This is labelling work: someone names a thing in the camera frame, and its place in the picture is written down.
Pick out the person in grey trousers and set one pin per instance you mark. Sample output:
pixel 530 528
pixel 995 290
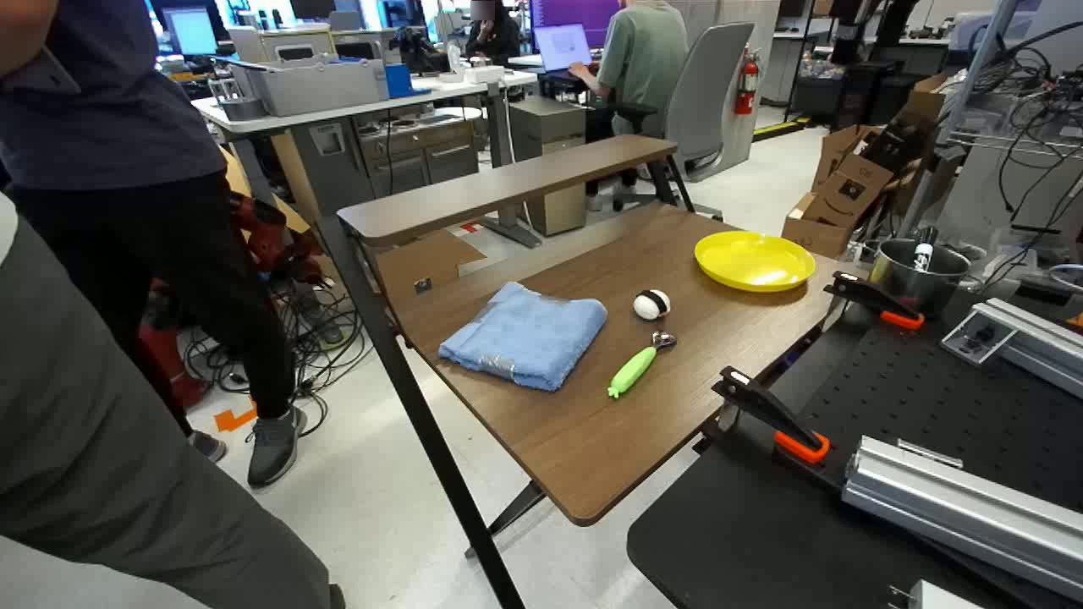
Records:
pixel 96 473

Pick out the cardboard boxes pile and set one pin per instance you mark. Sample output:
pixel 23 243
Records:
pixel 864 172

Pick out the stainless steel pot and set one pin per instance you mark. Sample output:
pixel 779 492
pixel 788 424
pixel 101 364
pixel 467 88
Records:
pixel 917 290

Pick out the seated person green shirt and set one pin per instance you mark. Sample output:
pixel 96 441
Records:
pixel 638 73

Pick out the blue towel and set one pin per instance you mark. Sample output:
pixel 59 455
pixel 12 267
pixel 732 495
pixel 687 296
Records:
pixel 525 336

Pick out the small black object on table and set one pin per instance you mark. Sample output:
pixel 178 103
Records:
pixel 424 286

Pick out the grey office chair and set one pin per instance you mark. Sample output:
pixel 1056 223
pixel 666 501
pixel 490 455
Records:
pixel 695 110

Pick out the aluminium extrusion rail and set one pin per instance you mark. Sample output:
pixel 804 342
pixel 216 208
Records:
pixel 971 514

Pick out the person in dark shirt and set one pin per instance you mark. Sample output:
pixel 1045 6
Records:
pixel 116 172

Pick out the black perforated breadboard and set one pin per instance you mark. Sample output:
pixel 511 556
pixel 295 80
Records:
pixel 754 528

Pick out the wooden raised shelf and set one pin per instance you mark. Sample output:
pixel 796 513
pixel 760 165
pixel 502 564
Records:
pixel 479 194

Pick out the yellow plastic plate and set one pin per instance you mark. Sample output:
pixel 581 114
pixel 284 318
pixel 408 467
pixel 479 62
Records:
pixel 751 262

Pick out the orange black clamp far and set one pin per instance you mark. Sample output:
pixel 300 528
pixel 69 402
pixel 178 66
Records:
pixel 873 300

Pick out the green handled scoop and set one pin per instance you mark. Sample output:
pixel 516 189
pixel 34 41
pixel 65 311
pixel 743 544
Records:
pixel 638 364

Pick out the orange black clamp near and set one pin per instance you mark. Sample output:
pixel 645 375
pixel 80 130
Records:
pixel 788 432

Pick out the white black ball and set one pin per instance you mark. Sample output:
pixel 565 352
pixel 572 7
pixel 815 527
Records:
pixel 651 307

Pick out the orange black clamp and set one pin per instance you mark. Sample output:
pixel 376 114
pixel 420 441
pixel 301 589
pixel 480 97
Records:
pixel 873 300
pixel 788 432

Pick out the red fire extinguisher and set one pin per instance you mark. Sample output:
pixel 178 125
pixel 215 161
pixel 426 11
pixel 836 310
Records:
pixel 745 83

